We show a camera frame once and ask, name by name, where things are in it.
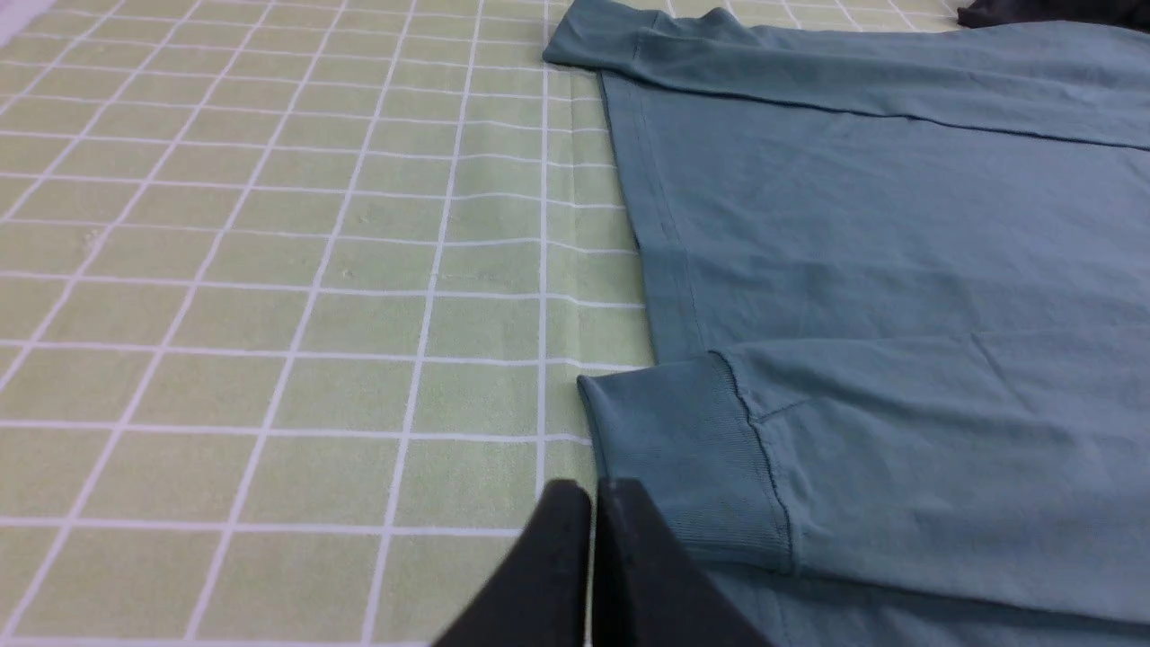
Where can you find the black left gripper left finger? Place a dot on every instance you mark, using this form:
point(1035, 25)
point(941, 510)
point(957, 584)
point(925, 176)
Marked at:
point(538, 594)

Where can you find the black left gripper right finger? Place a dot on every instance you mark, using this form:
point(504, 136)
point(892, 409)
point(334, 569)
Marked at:
point(650, 592)

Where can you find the green long-sleeve top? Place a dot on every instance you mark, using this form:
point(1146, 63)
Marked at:
point(896, 286)

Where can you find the green checkered tablecloth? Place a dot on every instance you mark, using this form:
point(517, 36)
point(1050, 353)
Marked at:
point(294, 296)

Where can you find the dark grey crumpled garment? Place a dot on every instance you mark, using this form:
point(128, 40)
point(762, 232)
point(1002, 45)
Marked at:
point(1133, 15)

